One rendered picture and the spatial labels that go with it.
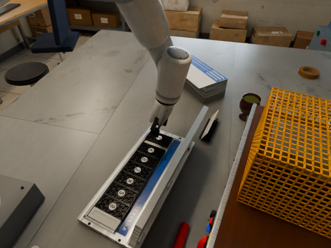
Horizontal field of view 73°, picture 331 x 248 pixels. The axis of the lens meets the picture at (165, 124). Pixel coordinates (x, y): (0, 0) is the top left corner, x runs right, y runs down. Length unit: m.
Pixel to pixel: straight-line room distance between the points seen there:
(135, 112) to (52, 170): 0.42
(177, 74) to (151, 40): 0.13
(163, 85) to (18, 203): 0.53
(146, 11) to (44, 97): 0.89
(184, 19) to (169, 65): 3.12
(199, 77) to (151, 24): 0.61
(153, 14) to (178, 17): 3.22
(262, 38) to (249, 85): 2.46
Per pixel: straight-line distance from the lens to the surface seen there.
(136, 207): 0.74
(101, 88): 1.26
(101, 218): 0.73
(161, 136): 0.89
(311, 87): 1.45
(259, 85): 1.34
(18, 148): 1.07
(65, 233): 0.78
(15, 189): 0.82
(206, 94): 1.08
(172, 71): 0.63
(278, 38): 3.82
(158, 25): 0.54
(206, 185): 0.81
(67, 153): 0.96
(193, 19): 3.71
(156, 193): 0.54
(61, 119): 1.12
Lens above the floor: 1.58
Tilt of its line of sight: 43 degrees down
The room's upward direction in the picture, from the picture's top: straight up
